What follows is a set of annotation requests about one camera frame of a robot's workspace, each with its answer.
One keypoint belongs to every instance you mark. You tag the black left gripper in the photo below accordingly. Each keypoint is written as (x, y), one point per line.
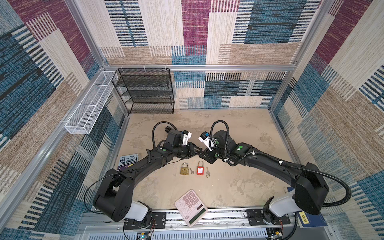
(190, 150)

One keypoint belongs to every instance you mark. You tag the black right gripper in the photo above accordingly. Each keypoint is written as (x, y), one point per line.
(208, 155)

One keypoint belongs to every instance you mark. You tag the red padlock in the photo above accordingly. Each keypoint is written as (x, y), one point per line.
(200, 168)

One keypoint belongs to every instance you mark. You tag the brass padlock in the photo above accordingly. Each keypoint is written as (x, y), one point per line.
(184, 169)

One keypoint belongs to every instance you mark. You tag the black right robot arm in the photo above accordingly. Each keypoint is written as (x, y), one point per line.
(310, 188)

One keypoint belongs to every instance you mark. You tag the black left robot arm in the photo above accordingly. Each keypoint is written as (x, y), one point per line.
(114, 197)

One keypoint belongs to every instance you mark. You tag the pink calculator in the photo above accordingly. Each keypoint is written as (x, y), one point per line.
(191, 208)

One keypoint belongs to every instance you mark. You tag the colourful paperback book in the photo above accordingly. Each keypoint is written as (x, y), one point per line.
(127, 161)

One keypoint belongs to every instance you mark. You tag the blue book with yellow label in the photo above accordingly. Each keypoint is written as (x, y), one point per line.
(307, 220)

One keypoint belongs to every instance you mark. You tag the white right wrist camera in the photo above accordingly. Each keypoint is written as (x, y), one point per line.
(208, 140)

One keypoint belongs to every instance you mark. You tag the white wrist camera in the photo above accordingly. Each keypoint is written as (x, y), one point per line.
(208, 140)
(186, 137)

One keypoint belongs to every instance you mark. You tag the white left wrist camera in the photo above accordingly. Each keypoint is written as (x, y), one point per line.
(186, 137)

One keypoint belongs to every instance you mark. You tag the aluminium mounting rail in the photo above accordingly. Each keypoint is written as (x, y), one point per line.
(215, 218)

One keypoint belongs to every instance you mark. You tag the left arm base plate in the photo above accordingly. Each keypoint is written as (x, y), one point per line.
(155, 220)

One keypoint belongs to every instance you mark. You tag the black wire shelf rack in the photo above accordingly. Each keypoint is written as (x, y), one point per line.
(145, 91)

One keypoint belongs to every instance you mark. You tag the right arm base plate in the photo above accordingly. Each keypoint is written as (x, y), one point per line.
(256, 218)

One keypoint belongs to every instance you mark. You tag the white wire mesh basket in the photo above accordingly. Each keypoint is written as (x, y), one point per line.
(87, 112)

